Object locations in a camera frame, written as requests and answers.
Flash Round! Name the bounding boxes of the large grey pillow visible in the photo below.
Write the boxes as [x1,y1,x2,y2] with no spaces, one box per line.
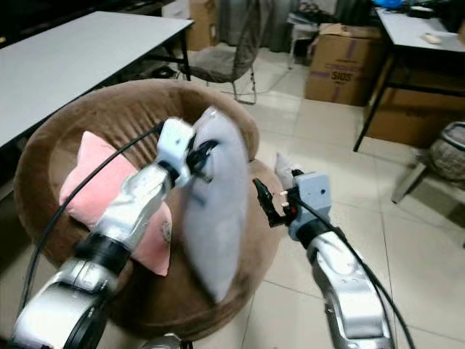
[181,107,252,305]

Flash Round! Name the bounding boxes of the small grey pillow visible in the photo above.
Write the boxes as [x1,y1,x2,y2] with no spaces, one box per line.
[275,153,296,191]

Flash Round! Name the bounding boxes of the brown round fabric sofa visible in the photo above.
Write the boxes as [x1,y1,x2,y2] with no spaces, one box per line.
[15,79,285,341]

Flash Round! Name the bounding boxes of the pink pillow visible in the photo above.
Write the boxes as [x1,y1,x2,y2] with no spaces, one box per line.
[58,131,174,278]

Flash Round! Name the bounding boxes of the grey fabric metal-legged chair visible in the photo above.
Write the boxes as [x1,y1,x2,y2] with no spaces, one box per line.
[188,0,265,105]

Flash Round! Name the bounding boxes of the printed cardboard box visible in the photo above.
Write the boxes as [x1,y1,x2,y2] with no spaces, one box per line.
[304,23,387,107]

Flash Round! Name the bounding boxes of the small brown cardboard box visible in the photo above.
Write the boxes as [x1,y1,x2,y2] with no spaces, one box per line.
[185,0,219,52]

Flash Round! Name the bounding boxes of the plain brown cardboard box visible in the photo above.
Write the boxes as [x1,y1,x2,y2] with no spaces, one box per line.
[363,55,465,151]

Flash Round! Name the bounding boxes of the small white stool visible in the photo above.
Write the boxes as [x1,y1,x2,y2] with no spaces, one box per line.
[286,10,325,71]

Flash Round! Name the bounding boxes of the large white table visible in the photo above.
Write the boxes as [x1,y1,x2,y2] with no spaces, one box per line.
[0,11,194,147]

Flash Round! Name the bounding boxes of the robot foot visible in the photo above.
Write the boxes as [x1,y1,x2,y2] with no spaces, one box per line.
[142,333,194,349]

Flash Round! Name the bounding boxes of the small black object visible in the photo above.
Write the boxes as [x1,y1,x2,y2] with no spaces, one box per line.
[407,6,437,20]

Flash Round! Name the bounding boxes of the pale right wrist camera mount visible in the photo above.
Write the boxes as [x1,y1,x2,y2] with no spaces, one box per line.
[287,172,333,242]

